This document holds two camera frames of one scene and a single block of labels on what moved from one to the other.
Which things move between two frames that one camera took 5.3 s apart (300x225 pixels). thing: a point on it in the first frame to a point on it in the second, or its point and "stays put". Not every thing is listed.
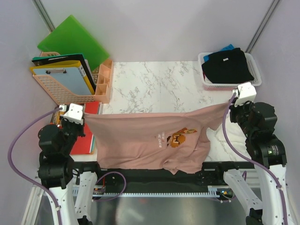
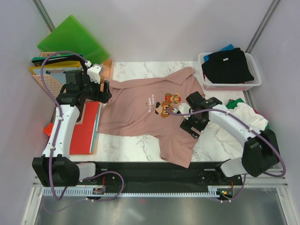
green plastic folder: (71, 37) stays put
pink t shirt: (173, 139) to (139, 107)
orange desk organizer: (104, 82) stays put
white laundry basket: (253, 67) stays put
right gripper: (233, 108) to (187, 124)
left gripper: (81, 127) to (102, 97)
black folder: (66, 59) stays put
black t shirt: (228, 66) stays put
